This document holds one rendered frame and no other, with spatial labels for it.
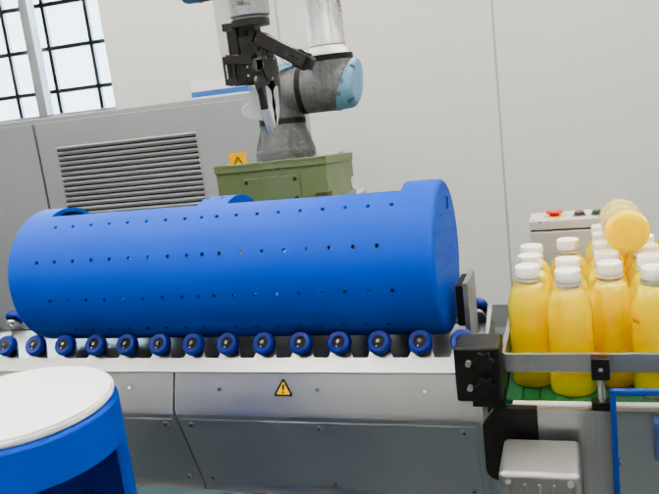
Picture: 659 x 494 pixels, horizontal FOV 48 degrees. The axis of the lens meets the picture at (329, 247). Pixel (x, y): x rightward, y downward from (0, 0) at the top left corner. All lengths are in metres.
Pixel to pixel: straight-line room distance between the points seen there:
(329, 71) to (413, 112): 2.37
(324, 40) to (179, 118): 1.41
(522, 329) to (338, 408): 0.37
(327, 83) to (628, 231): 0.81
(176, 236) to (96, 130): 1.90
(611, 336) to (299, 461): 0.64
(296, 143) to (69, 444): 1.01
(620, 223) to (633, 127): 2.84
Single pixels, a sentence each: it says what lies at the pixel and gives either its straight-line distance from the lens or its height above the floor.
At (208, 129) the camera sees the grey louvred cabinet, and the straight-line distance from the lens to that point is 3.07.
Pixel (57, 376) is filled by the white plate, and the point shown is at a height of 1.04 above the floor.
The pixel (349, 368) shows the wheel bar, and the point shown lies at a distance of 1.37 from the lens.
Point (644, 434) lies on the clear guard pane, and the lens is 1.19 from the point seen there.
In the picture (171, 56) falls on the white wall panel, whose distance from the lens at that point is 4.20.
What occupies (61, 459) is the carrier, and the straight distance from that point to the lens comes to 1.06.
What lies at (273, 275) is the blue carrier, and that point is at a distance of 1.34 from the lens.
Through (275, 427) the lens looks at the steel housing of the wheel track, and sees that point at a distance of 1.46.
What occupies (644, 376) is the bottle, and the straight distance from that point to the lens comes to 1.24.
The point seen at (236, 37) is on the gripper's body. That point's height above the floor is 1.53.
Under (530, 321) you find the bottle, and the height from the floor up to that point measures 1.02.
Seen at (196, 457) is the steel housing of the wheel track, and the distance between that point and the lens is 1.61.
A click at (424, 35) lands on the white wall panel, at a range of 4.12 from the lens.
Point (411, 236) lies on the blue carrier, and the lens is 1.26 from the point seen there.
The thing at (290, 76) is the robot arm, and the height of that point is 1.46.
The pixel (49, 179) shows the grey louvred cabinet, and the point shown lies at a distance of 3.46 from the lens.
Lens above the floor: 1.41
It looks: 12 degrees down
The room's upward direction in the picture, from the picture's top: 7 degrees counter-clockwise
